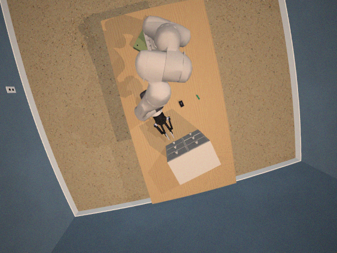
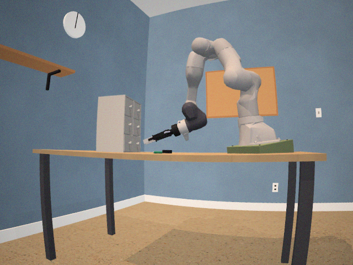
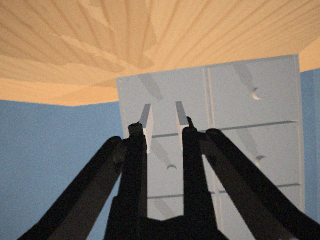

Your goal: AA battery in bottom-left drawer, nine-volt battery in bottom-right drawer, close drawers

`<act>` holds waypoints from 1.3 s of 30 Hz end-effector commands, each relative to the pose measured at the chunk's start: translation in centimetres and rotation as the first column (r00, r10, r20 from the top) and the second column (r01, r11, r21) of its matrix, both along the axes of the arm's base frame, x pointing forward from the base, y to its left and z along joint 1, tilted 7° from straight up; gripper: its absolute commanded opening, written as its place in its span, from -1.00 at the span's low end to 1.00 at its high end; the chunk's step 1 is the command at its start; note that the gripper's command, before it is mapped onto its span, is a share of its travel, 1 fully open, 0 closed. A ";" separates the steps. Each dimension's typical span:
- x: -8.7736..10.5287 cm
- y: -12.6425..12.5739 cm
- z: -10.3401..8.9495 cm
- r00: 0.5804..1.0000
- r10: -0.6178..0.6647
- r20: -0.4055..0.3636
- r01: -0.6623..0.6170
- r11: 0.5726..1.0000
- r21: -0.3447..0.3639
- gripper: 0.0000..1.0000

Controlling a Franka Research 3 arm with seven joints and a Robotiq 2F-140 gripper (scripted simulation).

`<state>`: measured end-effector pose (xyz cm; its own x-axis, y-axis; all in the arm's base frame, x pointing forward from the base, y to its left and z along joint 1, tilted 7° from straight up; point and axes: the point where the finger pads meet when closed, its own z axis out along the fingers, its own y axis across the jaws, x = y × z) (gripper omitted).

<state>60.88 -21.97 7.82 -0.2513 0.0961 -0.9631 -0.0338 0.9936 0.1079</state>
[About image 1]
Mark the beige small chest of drawers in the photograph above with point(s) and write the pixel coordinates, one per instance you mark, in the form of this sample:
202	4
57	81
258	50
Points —
195	162

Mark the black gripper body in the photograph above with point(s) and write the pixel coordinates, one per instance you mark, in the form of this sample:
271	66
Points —
160	118

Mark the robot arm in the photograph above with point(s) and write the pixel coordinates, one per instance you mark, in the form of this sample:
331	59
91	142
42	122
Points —
162	63

